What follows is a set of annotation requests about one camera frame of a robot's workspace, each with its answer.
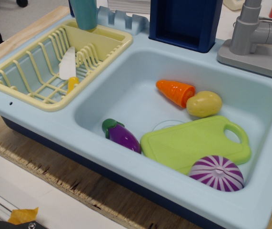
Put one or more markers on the white toy knife yellow handle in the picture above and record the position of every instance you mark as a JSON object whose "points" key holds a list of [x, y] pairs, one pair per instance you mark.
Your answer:
{"points": [[67, 69]]}

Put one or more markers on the teal plastic cup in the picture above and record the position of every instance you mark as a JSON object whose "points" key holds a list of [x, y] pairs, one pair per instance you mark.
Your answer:
{"points": [[85, 13]]}

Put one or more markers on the green toy cutting board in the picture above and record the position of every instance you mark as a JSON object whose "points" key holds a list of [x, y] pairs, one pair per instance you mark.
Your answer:
{"points": [[180, 146]]}

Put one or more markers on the light blue toy sink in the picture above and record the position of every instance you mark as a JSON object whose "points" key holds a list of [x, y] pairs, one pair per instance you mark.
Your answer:
{"points": [[126, 92]]}

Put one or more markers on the yellow toy potato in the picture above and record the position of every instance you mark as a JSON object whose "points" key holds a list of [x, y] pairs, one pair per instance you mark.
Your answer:
{"points": [[204, 104]]}

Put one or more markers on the purple striped toy onion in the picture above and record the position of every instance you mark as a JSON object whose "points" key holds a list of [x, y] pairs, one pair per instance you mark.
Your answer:
{"points": [[217, 172]]}

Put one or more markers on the grey toy faucet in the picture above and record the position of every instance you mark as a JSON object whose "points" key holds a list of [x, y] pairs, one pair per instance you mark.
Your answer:
{"points": [[247, 48]]}

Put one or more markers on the yellow plastic drying rack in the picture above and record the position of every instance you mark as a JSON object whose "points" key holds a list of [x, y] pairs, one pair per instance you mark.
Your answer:
{"points": [[32, 74]]}

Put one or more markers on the yellow tape piece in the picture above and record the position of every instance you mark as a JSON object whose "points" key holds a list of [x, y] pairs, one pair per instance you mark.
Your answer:
{"points": [[20, 216]]}

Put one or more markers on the dark blue plastic box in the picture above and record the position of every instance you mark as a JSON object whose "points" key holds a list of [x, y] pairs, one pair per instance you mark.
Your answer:
{"points": [[190, 24]]}

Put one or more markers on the purple toy eggplant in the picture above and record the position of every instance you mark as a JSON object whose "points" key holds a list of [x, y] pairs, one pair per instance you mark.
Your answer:
{"points": [[116, 132]]}

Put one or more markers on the orange toy carrot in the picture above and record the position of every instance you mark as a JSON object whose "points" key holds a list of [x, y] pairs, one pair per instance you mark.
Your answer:
{"points": [[177, 92]]}

